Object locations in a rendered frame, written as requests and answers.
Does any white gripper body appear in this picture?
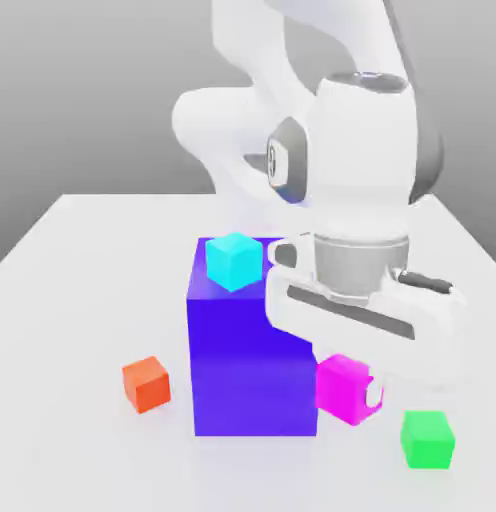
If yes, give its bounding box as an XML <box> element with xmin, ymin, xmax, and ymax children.
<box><xmin>264</xmin><ymin>266</ymin><xmax>470</xmax><ymax>383</ymax></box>

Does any small magenta cube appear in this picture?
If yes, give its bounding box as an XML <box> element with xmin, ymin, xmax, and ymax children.
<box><xmin>314</xmin><ymin>353</ymin><xmax>384</xmax><ymax>427</ymax></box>

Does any small green cube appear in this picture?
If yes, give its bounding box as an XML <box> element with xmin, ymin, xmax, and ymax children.
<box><xmin>399</xmin><ymin>410</ymin><xmax>456</xmax><ymax>470</ymax></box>

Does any small cyan cube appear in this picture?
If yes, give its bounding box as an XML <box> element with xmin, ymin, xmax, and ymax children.
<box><xmin>204</xmin><ymin>232</ymin><xmax>264</xmax><ymax>293</ymax></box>

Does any small orange cube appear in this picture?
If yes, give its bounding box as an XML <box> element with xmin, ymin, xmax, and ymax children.
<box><xmin>121</xmin><ymin>355</ymin><xmax>172</xmax><ymax>415</ymax></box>

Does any large blue box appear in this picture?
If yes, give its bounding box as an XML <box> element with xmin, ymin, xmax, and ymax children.
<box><xmin>186</xmin><ymin>236</ymin><xmax>319</xmax><ymax>438</ymax></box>

